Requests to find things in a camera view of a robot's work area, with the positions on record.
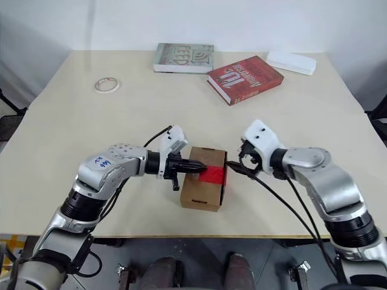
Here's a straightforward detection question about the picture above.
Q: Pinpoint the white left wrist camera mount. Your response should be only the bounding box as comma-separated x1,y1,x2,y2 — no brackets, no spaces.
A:
156,124,190,179

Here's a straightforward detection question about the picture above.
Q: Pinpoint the grey hardcover book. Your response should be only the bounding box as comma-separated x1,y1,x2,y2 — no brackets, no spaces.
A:
153,42,215,74

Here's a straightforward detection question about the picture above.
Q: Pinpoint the dark rounded shape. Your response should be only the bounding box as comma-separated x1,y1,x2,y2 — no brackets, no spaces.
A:
145,256,186,290
226,251,261,290

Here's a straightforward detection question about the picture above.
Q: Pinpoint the black stand frame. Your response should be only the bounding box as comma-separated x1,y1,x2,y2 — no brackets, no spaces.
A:
365,92,387,122
0,87,28,143

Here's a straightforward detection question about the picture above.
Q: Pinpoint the metal table clamp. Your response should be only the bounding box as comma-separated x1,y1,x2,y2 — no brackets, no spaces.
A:
287,260,313,290
116,262,137,290

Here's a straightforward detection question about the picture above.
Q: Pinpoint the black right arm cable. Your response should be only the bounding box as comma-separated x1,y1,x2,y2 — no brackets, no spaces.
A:
285,176,326,242
253,174,341,285

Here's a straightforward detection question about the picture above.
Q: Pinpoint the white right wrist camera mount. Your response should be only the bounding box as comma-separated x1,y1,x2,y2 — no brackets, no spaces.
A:
241,119,287,175

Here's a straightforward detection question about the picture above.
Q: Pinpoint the clear tape roll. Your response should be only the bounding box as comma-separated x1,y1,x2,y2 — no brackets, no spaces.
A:
93,77,122,95

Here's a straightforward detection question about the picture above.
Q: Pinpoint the white rectangular case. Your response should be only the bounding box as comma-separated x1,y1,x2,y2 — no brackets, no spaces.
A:
265,51,317,76

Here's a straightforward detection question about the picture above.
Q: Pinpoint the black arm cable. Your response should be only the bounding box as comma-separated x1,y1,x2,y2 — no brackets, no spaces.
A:
253,174,341,285
285,176,326,242
143,126,171,149

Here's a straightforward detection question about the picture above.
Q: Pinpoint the brown cardboard box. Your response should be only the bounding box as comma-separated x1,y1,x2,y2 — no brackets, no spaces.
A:
180,146,228,212

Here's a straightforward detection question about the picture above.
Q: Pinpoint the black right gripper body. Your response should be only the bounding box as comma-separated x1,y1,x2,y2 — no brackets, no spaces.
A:
237,139,262,176

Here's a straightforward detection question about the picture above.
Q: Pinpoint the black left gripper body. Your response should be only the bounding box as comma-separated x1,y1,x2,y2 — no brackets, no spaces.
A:
164,157,186,192

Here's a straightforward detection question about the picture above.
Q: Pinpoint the red hardcover book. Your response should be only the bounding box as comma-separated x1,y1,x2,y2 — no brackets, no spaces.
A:
207,55,285,106

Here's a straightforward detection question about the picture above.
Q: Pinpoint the red tape strip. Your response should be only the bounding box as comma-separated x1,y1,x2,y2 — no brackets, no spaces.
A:
198,164,227,185

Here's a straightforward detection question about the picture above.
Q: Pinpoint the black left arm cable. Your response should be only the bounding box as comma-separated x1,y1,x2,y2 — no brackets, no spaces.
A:
143,126,171,149

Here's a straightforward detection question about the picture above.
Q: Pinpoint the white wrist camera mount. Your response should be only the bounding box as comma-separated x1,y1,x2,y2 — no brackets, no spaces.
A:
156,124,190,179
241,119,287,175

